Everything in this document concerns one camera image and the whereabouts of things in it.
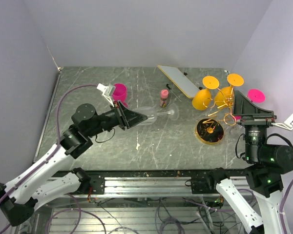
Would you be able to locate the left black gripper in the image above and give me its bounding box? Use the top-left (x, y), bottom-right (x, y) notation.
top-left (86, 99), bottom-right (147, 137)

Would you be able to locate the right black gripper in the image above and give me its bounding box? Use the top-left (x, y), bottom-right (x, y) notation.
top-left (232, 90), bottom-right (277, 161)

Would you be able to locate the clear wine glass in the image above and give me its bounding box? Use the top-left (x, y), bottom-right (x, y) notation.
top-left (133, 103), bottom-right (179, 126)

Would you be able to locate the pink wine glass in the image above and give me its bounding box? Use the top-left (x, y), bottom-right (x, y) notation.
top-left (112, 83), bottom-right (127, 107)
top-left (233, 89), bottom-right (266, 120)

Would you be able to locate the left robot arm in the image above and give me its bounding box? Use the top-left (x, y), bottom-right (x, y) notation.
top-left (0, 101), bottom-right (147, 227)

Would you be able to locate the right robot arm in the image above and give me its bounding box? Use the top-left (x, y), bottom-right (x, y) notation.
top-left (205, 91), bottom-right (293, 234)

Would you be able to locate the orange wine glass right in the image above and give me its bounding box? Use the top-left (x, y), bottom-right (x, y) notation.
top-left (214, 73), bottom-right (244, 109)

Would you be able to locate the orange wine glass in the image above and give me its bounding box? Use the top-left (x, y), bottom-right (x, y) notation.
top-left (192, 76), bottom-right (220, 111)
top-left (214, 73), bottom-right (244, 109)

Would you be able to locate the gold wine glass rack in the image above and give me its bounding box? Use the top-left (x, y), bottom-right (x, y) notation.
top-left (195, 89), bottom-right (237, 145)

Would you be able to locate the orange wine glass left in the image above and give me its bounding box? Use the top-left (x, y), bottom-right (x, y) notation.
top-left (192, 76), bottom-right (220, 111)

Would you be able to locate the small pink capped bottle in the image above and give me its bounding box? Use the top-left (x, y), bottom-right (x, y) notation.
top-left (160, 89), bottom-right (169, 108)

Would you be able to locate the yellow framed tilted mirror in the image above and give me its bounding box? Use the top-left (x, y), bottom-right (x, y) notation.
top-left (157, 65), bottom-right (203, 99)

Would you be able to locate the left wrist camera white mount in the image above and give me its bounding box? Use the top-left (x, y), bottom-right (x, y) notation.
top-left (97, 83), bottom-right (115, 106)

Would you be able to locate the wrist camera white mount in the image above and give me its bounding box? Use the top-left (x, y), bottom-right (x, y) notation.
top-left (97, 83), bottom-right (115, 106)
top-left (272, 113), bottom-right (293, 131)

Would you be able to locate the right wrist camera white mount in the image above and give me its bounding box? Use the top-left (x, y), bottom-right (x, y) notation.
top-left (272, 113), bottom-right (293, 131)

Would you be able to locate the aluminium rail frame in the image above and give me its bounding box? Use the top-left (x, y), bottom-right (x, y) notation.
top-left (39, 170), bottom-right (264, 198)

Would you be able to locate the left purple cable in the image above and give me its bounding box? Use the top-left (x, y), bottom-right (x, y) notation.
top-left (0, 84), bottom-right (100, 234)

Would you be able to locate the floor cable bundle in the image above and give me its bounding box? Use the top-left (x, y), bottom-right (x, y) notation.
top-left (46, 195), bottom-right (259, 234)

